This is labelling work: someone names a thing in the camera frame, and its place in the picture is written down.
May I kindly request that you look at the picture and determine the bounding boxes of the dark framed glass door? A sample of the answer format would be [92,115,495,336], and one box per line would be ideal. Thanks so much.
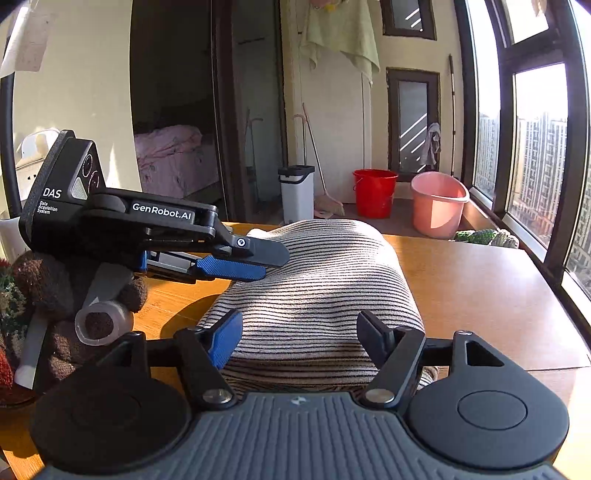
[213,0,288,223]

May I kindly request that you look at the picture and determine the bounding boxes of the green knitted cushion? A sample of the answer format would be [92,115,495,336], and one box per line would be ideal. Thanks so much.
[453,228,520,249]

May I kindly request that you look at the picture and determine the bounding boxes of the black curved tube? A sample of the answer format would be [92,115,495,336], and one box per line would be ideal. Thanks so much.
[0,76,24,214]

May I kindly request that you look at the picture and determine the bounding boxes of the pink plastic tub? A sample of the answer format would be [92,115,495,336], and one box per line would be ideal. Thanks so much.
[411,172,471,240]

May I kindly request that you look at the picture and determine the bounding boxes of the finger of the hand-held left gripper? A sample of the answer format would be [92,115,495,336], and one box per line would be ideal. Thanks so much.
[195,255,267,283]
[211,224,291,269]

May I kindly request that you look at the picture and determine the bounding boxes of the pink broom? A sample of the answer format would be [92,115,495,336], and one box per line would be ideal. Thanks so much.
[302,102,345,219]

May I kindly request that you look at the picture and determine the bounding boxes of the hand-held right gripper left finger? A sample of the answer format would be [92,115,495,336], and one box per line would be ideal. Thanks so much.
[108,308,243,411]

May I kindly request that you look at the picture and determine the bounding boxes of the white trash bin black lid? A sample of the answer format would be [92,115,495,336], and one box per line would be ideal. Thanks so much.
[278,165,315,225]

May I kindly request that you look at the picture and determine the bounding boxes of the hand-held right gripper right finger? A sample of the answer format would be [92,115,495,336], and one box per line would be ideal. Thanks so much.
[357,309,509,411]

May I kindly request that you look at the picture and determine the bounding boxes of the green hanging towel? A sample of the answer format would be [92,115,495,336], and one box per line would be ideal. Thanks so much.
[300,0,380,86]

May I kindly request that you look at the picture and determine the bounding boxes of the person's left hand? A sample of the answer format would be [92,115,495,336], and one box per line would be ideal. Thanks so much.
[11,251,149,394]

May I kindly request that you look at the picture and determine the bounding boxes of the red plastic bucket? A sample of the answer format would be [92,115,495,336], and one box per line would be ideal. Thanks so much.
[353,169,399,219]

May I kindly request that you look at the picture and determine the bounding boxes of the tall dark framed window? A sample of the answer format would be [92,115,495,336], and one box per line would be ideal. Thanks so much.
[385,68,441,182]

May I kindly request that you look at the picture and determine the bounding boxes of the large balcony window frame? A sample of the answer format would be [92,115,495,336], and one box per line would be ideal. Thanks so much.
[455,0,591,319]

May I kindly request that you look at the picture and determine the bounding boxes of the grey hanging rag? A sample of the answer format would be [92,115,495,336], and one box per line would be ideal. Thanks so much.
[421,122,442,168]

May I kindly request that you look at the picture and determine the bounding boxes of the black white striped shirt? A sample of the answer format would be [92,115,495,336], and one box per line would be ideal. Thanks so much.
[201,219,439,400]

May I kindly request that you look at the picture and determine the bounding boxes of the pink bed cover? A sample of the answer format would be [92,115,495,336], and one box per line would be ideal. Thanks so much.
[134,124,221,197]

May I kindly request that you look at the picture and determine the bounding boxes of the small dark framed window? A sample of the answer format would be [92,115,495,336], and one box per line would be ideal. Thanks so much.
[381,0,437,41]

